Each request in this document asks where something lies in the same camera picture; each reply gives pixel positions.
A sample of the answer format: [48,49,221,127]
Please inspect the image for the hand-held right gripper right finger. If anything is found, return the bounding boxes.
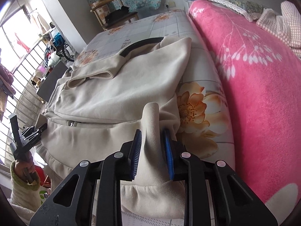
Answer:
[163,128,279,226]

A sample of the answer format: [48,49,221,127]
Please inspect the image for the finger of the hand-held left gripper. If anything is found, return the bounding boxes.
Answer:
[21,134,43,147]
[22,123,47,137]

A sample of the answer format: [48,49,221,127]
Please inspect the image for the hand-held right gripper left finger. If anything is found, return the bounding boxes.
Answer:
[29,129,143,226]

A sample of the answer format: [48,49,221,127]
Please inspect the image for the beige zip jacket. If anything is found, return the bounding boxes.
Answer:
[30,36,192,220]

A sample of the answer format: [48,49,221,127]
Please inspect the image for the person's left forearm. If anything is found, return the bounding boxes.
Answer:
[9,167,49,219]

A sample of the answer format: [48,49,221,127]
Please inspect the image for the pile of bags and clothes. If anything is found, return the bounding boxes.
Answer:
[43,45,62,69]

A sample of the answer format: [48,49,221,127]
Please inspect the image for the person's left hand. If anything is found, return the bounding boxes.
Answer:
[13,151,40,184]

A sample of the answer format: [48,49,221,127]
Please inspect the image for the red paper bag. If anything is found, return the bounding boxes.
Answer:
[35,165,51,186]

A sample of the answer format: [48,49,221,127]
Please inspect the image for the metal railing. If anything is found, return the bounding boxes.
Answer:
[0,40,51,165]

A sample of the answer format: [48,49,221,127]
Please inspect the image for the maroon knitted cloth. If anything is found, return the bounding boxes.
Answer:
[0,65,16,97]

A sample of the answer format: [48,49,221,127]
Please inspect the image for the dark grey board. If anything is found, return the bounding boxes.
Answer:
[36,61,68,104]

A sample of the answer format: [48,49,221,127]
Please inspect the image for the white paper bag green print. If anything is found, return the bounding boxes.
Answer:
[39,185,51,205]

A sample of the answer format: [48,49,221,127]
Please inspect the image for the wheelchair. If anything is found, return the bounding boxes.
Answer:
[53,34,76,63]

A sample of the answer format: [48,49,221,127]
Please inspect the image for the hanging red garment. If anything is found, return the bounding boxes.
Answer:
[14,32,30,52]

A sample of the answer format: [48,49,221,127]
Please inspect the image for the floral plastic tablecloth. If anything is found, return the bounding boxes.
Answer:
[73,9,237,226]

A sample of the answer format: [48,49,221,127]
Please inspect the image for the pink floral blanket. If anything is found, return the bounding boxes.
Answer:
[188,0,301,212]

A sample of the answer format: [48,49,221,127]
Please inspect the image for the hanging beige garment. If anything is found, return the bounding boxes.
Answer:
[30,11,49,34]

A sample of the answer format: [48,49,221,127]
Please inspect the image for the patterned cardboard box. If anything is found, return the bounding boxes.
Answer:
[93,1,111,26]

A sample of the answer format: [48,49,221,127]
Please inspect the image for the black bag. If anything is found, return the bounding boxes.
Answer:
[105,6,130,24]

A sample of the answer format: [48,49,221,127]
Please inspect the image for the wooden chair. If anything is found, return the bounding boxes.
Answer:
[90,0,139,31]

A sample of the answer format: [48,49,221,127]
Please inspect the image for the lace-trimmed floral pillow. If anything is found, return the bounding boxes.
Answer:
[209,0,266,21]

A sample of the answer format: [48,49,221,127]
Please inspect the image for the pink checked cloth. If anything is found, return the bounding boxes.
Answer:
[256,1,301,58]

